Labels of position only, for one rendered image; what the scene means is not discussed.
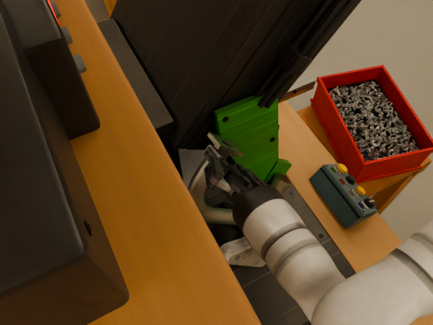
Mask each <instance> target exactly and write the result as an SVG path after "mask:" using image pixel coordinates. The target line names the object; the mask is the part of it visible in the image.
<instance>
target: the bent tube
mask: <svg viewBox="0 0 433 325"><path fill-rule="evenodd" d="M207 136H208V137H209V138H210V140H211V141H212V142H213V144H214V147H215V148H216V149H217V150H218V152H219V153H220V155H221V156H222V157H223V158H224V159H225V160H226V159H227V158H228V157H229V155H231V154H233V155H235V156H238V157H242V156H243V153H242V152H241V150H240V149H239V148H238V147H237V146H236V144H235V143H234V142H233V141H231V140H229V139H226V138H224V137H221V136H219V135H216V134H214V133H211V132H209V133H208V135H207ZM207 164H208V161H207V160H206V158H205V159H204V160H203V162H202V163H201V165H200V166H199V167H198V169H197V171H196V172H195V174H194V175H193V177H192V179H191V181H190V184H189V187H188V191H189V192H190V194H191V196H192V198H193V200H194V202H195V204H196V205H197V207H198V209H199V211H200V212H201V214H202V216H203V218H204V220H205V222H208V223H213V224H228V225H237V224H236V222H235V221H234V219H233V210H231V209H225V208H214V207H210V206H208V205H207V204H206V202H205V199H204V196H205V192H206V189H207V184H206V177H205V173H204V168H205V167H206V166H207Z"/></svg>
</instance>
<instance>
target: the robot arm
mask: <svg viewBox="0 0 433 325"><path fill-rule="evenodd" d="M203 156H204V157H205V158H206V160H207V161H208V164H207V166H206V167H205V168H204V173H205V177H206V184H207V187H208V188H210V189H212V190H214V189H215V187H216V186H218V187H219V188H221V189H223V190H224V193H225V195H226V196H227V198H228V199H229V200H230V201H231V202H233V219H234V221H235V222H236V224H237V225H238V227H239V228H240V230H241V231H242V233H243V234H244V237H242V238H241V239H237V240H235V241H231V242H227V243H225V244H223V245H221V247H220V249H221V251H222V253H223V254H224V257H225V258H226V260H227V262H228V264H230V265H237V266H238V265H239V266H253V267H262V266H264V265H265V264H267V266H268V267H269V269H270V270H271V272H272V273H273V275H274V276H275V278H276V279H277V281H278V282H279V283H280V285H281V286H282V288H283V289H284V290H285V291H286V292H287V293H288V294H289V295H290V296H291V297H292V298H293V299H294V300H295V301H296V302H297V303H298V304H299V306H300V307H301V309H302V310H303V312H304V313H305V315H306V316H307V318H308V319H309V321H310V322H311V325H409V324H411V323H412V322H414V321H415V320H416V319H417V318H419V317H427V316H429V315H431V314H433V219H431V220H430V221H429V222H428V223H426V225H424V226H423V227H422V228H420V229H419V230H418V231H417V232H416V233H414V234H413V235H411V236H410V237H409V238H408V239H407V240H405V241H404V242H403V243H401V244H400V245H399V246H398V247H397V248H395V249H394V250H393V251H391V252H390V253H389V254H388V255H387V256H386V257H385V258H384V259H383V260H381V261H379V262H377V263H376V264H373V265H372V266H369V267H367V268H365V269H364V270H361V271H360V272H358V273H356V274H354V275H353V276H351V277H349V278H347V279H346V278H345V277H344V276H343V275H342V274H341V273H340V271H339V270H338V268H337V267H336V265H335V263H334V262H333V260H332V259H331V257H330V255H329V254H328V253H327V251H326V250H325V248H324V247H323V246H322V245H321V244H320V243H319V241H318V240H317V239H316V238H315V236H314V235H313V234H312V233H311V232H310V231H309V229H308V228H307V227H306V225H305V224H304V222H303V221H302V219H301V217H300V216H299V215H298V214H297V213H296V211H295V210H294V209H293V207H292V206H291V205H290V204H289V203H288V202H287V201H286V200H285V199H284V197H283V196H282V195H281V193H280V192H279V191H278V190H277V189H276V188H275V187H274V186H271V185H268V184H266V183H265V182H264V181H263V180H261V178H259V177H258V176H257V175H256V174H255V173H254V172H252V170H250V169H249V168H248V169H247V170H245V168H244V167H243V166H242V165H241V164H239V163H237V162H236V160H235V159H234V158H233V156H232V155H229V157H228V158H227V159H226V160H225V159H224V158H223V157H222V156H221V155H220V153H219V152H218V150H217V149H216V148H215V147H214V146H213V145H211V144H209V145H208V146H207V148H206V149H205V150H204V152H203ZM222 166H223V167H224V171H222Z"/></svg>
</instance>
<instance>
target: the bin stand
mask: <svg viewBox="0 0 433 325"><path fill-rule="evenodd" d="M296 113H297V114H298V115H299V116H300V118H301V119H302V120H303V122H304V123H305V124H306V125H307V126H308V127H309V129H310V130H311V131H312V133H313V134H314V135H315V136H316V137H317V139H318V140H319V141H320V142H321V143H322V144H323V146H324V147H325V149H326V150H327V151H328V152H329V153H330V154H331V156H332V157H333V158H334V160H335V161H336V162H337V163H338V164H339V161H338V159H337V157H336V155H335V153H334V151H333V148H332V146H331V144H330V142H329V140H328V138H327V136H326V134H325V132H324V130H323V128H322V126H321V124H320V122H319V120H318V118H317V116H316V114H315V112H314V110H313V108H312V106H311V105H310V106H308V107H306V108H303V109H301V110H298V111H297V112H296ZM431 162H432V159H431V158H430V157H429V156H428V157H427V158H426V159H425V160H424V161H423V162H422V163H421V166H422V169H417V170H415V171H412V172H407V173H402V174H398V175H393V176H390V177H385V178H381V179H376V180H373V181H368V182H363V183H359V184H357V185H358V186H361V187H362V188H363V189H364V190H365V194H366V196H367V197H370V196H371V195H373V196H372V198H371V199H372V200H374V202H375V204H376V205H375V207H377V209H378V213H379V215H380V214H381V213H382V212H383V211H384V210H385V209H386V208H387V206H388V205H389V204H390V203H391V202H392V201H393V200H394V199H395V198H396V197H397V196H398V195H399V194H400V192H401V191H402V190H403V189H404V188H405V187H406V186H407V184H408V183H409V182H410V181H411V180H413V178H414V177H415V176H416V175H417V174H418V173H420V172H422V171H423V170H424V169H425V168H426V167H427V166H428V165H429V164H430V163H431Z"/></svg>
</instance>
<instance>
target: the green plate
mask: <svg viewBox="0 0 433 325"><path fill-rule="evenodd" d="M265 94H266V92H265V91H264V92H263V94H262V95H261V96H260V97H254V95H251V96H249V97H246V98H244V99H241V100H239V101H237V102H235V103H232V104H229V105H227V106H225V107H222V108H219V109H217V110H215V111H214V115H215V123H216V131H217V135H219V136H221V137H224V138H226V139H229V140H231V141H233V142H234V143H235V144H236V146H237V147H238V148H239V149H240V150H241V152H242V153H243V156H242V157H238V156H235V155H233V154H231V155H232V156H233V158H234V159H235V160H236V162H237V163H239V164H241V165H242V166H243V167H244V168H245V170H247V169H248V168H249V169H250V170H252V172H254V173H255V174H256V175H257V176H258V177H259V178H261V180H263V181H264V179H265V178H266V177H267V175H268V174H269V172H270V171H271V169H272V168H273V166H274V165H275V163H276V162H277V161H278V98H277V99H276V100H275V102H274V103H273V104H272V105H271V106H270V108H269V109H268V108H266V107H265V106H263V108H261V107H259V106H258V103H259V102H260V101H261V99H262V98H263V97H264V95H265Z"/></svg>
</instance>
